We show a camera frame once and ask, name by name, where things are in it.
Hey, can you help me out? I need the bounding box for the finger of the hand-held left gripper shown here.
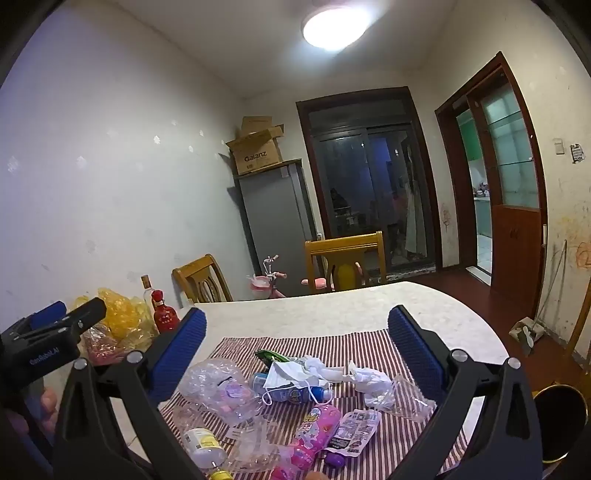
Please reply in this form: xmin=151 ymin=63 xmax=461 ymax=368
xmin=65 ymin=296 xmax=108 ymax=341
xmin=18 ymin=301 xmax=68 ymax=330

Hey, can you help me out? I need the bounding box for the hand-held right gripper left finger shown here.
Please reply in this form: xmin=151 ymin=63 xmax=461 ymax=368
xmin=51 ymin=307 xmax=218 ymax=480

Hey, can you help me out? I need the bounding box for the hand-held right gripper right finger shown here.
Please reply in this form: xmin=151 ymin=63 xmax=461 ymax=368
xmin=387 ymin=305 xmax=543 ymax=480

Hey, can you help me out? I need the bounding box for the clear plastic bottle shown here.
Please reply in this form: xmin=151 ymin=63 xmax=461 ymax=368
xmin=178 ymin=357 xmax=264 ymax=423

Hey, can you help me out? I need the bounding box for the clear plastic wrapper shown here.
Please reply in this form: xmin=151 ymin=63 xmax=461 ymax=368
xmin=376 ymin=375 xmax=437 ymax=423

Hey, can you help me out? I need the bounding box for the white tissue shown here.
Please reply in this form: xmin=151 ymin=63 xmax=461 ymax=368
xmin=346 ymin=362 xmax=395 ymax=409
xmin=302 ymin=354 xmax=352 ymax=384

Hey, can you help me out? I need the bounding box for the green snack packet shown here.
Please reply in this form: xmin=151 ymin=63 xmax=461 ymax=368
xmin=254 ymin=349 xmax=291 ymax=370

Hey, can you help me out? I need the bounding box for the small white labelled bottle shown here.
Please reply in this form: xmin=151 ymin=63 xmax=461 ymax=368
xmin=184 ymin=428 xmax=228 ymax=469

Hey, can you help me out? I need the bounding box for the black white printed pouch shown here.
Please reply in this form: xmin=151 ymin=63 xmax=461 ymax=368
xmin=323 ymin=408 xmax=382 ymax=469

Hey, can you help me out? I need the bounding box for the white face mask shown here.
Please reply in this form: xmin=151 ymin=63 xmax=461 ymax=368
xmin=262 ymin=360 xmax=333 ymax=407

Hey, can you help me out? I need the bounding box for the clear plastic packaging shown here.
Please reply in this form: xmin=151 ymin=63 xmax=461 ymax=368
xmin=228 ymin=420 xmax=296 ymax=474

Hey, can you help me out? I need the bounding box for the blue label plastic bottle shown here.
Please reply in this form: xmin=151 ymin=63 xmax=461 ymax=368
xmin=249 ymin=371 xmax=334 ymax=404

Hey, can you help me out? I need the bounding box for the pink plastic bottle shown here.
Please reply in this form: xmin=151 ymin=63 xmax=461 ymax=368
xmin=271 ymin=404 xmax=342 ymax=480

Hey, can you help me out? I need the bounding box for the black bin with gold rim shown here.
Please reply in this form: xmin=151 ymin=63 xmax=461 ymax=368
xmin=531 ymin=385 xmax=589 ymax=464

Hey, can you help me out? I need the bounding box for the person's left hand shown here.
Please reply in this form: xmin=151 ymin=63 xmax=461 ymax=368
xmin=7 ymin=387 xmax=61 ymax=435

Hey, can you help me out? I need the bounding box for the yellow plastic bag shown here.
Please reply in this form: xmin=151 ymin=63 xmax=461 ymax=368
xmin=71 ymin=287 xmax=160 ymax=365

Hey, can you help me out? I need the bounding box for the red liquor bottle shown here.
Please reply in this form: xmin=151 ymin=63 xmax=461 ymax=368
xmin=151 ymin=290 xmax=180 ymax=334

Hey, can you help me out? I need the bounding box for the red white striped cloth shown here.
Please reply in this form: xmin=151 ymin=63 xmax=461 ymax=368
xmin=159 ymin=330 xmax=485 ymax=480

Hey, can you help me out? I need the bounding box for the clear glass bottle gold cap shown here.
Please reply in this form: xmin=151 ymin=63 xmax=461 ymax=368
xmin=141 ymin=274 xmax=155 ymax=319

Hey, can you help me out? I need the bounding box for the patterned doormat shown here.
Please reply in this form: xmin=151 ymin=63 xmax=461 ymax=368
xmin=385 ymin=263 xmax=437 ymax=282

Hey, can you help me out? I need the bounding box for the wooden chair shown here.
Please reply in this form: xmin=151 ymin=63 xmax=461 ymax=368
xmin=172 ymin=254 xmax=234 ymax=308
xmin=304 ymin=231 xmax=387 ymax=292

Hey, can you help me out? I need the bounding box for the pink child's tricycle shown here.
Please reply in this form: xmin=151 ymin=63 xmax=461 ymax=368
xmin=247 ymin=254 xmax=370 ymax=298

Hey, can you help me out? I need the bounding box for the white dustpan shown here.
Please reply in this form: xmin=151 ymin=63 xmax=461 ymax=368
xmin=509 ymin=316 xmax=546 ymax=356

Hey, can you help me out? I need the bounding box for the white hanging garment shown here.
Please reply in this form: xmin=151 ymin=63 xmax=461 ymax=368
xmin=404 ymin=180 xmax=428 ymax=257

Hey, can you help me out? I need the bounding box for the wooden glass-panel door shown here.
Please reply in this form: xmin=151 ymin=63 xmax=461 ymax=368
xmin=467 ymin=65 xmax=548 ymax=305

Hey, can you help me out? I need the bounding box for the grey refrigerator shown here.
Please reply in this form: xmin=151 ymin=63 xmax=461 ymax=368
xmin=233 ymin=159 xmax=319 ymax=298

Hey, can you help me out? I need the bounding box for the dark framed sliding glass door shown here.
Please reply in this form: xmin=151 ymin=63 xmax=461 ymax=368
xmin=295 ymin=86 xmax=443 ymax=278

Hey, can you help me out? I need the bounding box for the large printed cardboard box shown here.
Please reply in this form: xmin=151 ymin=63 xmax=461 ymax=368
xmin=225 ymin=126 xmax=284 ymax=176

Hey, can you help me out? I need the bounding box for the green kitchen cabinet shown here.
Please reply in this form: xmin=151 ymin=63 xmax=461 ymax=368
xmin=459 ymin=115 xmax=481 ymax=160

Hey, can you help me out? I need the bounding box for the small plain cardboard box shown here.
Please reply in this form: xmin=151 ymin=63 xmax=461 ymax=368
xmin=240 ymin=115 xmax=274 ymax=137

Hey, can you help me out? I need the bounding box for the round ceiling lamp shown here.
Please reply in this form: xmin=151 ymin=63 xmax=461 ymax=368
xmin=301 ymin=0 xmax=370 ymax=51

